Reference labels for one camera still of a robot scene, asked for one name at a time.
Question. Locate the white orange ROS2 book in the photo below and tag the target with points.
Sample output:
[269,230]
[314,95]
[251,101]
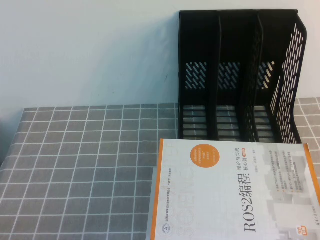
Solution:
[225,195]

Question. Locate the white grey book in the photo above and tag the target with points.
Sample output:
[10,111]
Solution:
[154,175]

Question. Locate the black plastic book stand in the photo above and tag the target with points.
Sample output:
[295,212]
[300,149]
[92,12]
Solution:
[212,37]

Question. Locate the grey checked tablecloth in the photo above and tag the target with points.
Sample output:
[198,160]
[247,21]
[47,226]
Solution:
[75,162]

